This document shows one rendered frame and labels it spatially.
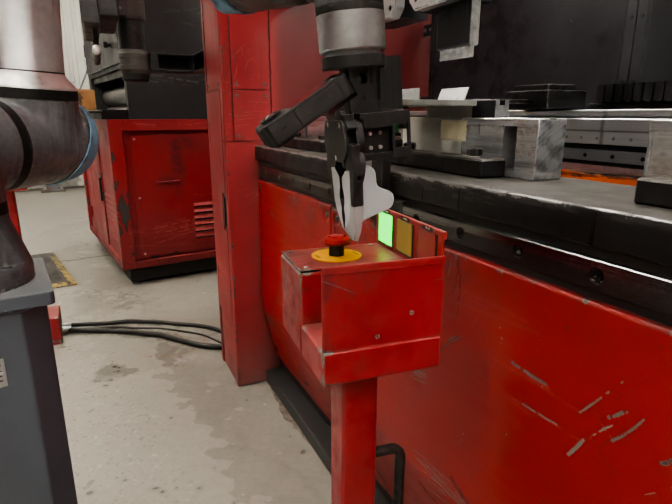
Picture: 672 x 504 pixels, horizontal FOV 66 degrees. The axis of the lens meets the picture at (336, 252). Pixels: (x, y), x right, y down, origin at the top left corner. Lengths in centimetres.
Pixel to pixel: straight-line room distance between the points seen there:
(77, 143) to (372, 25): 44
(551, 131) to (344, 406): 52
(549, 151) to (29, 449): 84
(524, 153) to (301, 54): 111
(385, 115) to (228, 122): 119
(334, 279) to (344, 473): 33
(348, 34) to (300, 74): 125
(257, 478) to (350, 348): 99
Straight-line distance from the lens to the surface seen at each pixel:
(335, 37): 59
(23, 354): 72
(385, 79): 61
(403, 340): 65
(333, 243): 71
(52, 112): 79
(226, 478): 159
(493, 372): 82
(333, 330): 61
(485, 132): 95
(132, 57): 226
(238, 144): 176
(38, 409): 76
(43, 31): 81
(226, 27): 177
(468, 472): 95
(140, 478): 165
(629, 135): 109
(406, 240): 71
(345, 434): 77
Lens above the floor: 98
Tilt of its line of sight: 15 degrees down
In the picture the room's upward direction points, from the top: straight up
